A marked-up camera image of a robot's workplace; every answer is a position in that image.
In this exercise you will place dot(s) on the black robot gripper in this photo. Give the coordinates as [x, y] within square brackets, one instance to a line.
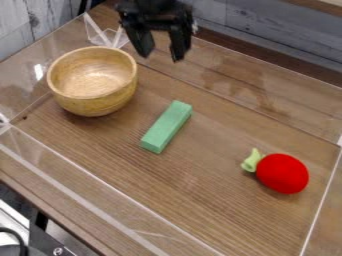
[145, 15]

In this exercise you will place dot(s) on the green foam block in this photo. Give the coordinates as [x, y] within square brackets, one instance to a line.
[166, 127]

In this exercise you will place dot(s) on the brown wooden bowl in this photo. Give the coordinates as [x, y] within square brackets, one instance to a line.
[93, 80]

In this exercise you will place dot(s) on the red plush tomato toy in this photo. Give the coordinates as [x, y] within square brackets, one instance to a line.
[280, 171]

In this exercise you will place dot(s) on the clear acrylic corner bracket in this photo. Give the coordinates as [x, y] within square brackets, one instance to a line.
[109, 37]

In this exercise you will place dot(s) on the black metal table bracket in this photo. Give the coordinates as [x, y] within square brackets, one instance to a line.
[43, 241]

